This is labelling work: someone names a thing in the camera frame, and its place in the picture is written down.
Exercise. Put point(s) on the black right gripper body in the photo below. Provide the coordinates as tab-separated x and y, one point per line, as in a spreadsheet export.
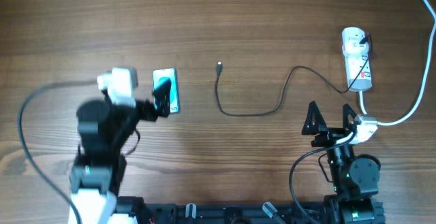
330	137

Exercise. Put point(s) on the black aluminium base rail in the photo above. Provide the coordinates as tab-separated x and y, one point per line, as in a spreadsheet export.
238	213

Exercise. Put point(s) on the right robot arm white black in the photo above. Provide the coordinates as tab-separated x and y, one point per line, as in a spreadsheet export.
354	177

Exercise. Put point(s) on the blue screen smartphone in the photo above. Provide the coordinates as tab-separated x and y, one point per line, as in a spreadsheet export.
170	73

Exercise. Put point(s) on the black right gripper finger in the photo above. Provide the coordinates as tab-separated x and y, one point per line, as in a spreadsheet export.
348	112
314	123

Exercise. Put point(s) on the white charger adapter plug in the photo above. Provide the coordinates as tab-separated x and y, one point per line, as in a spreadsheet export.
355	47

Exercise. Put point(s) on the white power strip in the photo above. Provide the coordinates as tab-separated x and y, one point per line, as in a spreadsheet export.
357	68

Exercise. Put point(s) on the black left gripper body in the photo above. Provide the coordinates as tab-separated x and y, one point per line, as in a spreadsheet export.
144	112

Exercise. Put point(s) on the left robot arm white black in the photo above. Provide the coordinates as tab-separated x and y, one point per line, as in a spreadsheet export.
99	166

